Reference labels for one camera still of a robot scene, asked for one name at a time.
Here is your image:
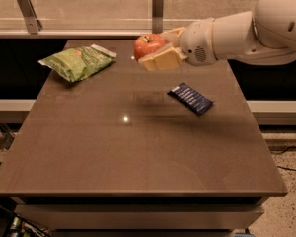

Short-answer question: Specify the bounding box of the middle metal railing bracket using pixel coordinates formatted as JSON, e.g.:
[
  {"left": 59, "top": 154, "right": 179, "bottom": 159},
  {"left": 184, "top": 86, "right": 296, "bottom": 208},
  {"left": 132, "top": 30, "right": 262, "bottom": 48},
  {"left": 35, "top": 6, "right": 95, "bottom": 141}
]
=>
[{"left": 152, "top": 0, "right": 164, "bottom": 34}]

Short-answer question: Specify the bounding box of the black floor cable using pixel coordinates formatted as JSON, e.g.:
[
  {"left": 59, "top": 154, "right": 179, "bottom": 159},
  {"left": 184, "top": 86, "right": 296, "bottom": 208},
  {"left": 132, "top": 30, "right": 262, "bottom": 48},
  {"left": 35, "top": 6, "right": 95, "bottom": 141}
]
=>
[{"left": 269, "top": 145, "right": 296, "bottom": 174}]

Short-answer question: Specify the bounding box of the metal railing bracket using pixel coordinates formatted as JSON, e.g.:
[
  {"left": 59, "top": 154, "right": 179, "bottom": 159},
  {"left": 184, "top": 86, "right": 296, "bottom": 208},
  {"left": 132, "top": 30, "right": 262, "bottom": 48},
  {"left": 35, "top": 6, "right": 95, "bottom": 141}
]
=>
[
  {"left": 17, "top": 0, "right": 42, "bottom": 35},
  {"left": 152, "top": 0, "right": 164, "bottom": 34}
]

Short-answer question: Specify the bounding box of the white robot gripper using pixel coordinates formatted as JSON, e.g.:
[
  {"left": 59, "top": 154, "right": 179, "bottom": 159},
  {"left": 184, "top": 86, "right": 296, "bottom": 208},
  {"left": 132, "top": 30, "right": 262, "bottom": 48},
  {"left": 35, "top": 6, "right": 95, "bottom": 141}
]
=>
[{"left": 138, "top": 18, "right": 216, "bottom": 72}]

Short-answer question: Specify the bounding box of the green jalapeno chip bag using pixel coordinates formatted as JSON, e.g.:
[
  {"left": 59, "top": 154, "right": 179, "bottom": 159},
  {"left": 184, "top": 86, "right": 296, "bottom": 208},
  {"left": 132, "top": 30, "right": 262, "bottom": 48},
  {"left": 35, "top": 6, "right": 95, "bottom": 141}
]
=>
[{"left": 38, "top": 44, "right": 116, "bottom": 83}]

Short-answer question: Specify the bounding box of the dark blue snack bar wrapper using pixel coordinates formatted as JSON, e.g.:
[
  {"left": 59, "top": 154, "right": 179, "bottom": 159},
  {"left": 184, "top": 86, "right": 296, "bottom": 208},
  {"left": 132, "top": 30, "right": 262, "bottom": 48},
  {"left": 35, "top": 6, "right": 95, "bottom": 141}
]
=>
[{"left": 168, "top": 83, "right": 213, "bottom": 116}]

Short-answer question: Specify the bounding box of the glass railing panel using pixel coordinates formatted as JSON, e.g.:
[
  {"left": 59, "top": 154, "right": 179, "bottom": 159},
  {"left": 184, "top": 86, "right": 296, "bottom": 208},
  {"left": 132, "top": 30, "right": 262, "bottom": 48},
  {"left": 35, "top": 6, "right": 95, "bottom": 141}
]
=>
[{"left": 0, "top": 0, "right": 258, "bottom": 31}]

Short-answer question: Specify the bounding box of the left metal railing bracket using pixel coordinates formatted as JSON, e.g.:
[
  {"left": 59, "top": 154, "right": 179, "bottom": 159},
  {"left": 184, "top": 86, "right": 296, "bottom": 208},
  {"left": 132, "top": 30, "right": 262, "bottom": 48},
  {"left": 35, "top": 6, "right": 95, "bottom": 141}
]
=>
[{"left": 17, "top": 0, "right": 42, "bottom": 35}]

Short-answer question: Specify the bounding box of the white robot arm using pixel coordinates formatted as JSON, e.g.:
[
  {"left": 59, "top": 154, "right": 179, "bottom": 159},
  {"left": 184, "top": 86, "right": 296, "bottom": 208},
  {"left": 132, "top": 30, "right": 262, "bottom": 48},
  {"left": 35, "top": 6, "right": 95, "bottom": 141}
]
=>
[{"left": 133, "top": 0, "right": 296, "bottom": 71}]

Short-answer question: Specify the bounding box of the red apple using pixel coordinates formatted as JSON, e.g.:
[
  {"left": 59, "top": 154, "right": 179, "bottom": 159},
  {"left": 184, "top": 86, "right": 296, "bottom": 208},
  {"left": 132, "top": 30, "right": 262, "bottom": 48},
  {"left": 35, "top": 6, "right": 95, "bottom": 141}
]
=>
[{"left": 133, "top": 34, "right": 166, "bottom": 60}]

